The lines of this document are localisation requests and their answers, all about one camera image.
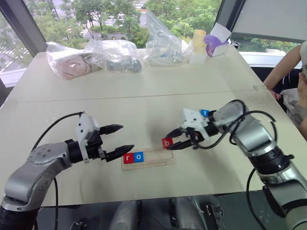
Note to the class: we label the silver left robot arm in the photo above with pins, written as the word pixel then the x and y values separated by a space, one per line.
pixel 36 172

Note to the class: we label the red letter b block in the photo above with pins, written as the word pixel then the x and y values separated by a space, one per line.
pixel 167 143

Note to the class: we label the grey rounded robot leg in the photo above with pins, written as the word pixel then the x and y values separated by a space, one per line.
pixel 126 215
pixel 187 214

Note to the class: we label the person's light trousers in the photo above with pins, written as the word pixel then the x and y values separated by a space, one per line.
pixel 296 107

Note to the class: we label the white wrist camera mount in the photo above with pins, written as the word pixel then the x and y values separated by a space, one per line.
pixel 192 119
pixel 84 127

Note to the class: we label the purple and white tissue box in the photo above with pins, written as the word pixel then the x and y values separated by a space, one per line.
pixel 216 44

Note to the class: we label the pale yellow stacked cups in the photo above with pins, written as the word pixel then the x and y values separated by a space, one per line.
pixel 199 39

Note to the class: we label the clear bag with grey object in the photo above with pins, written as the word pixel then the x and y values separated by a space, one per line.
pixel 122 61

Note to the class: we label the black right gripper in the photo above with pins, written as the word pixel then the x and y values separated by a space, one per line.
pixel 195 140

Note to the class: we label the tall clear plastic bag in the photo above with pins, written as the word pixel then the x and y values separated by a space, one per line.
pixel 163 48

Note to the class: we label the person's dark shirt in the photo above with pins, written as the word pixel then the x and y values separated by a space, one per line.
pixel 287 81

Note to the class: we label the blue letter t block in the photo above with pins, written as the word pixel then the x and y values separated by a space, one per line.
pixel 205 113

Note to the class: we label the red letter r block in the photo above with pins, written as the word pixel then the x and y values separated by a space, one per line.
pixel 128 158

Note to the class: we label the dark window frame pillar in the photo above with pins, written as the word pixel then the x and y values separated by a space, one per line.
pixel 21 24

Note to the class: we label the grey roller blind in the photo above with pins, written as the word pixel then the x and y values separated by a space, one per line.
pixel 271 18

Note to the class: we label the clear acrylic tile tray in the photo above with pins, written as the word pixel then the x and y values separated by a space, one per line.
pixel 158 160

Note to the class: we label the clear bag with pink cloth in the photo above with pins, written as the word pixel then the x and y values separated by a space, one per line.
pixel 72 63

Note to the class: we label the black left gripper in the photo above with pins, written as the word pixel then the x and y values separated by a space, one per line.
pixel 94 146

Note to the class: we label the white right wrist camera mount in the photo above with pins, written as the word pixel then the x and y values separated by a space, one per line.
pixel 192 119

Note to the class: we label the person's bare forearm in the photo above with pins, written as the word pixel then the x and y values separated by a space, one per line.
pixel 285 64

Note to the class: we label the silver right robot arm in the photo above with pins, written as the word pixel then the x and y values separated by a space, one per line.
pixel 259 139

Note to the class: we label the blue letter o block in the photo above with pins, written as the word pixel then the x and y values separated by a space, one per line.
pixel 138 157

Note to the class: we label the person's hand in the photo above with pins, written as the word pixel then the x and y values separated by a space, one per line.
pixel 278 95

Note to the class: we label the black metal bracket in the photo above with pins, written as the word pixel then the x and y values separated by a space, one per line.
pixel 213 215

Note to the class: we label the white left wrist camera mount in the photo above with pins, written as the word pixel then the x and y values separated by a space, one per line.
pixel 84 127

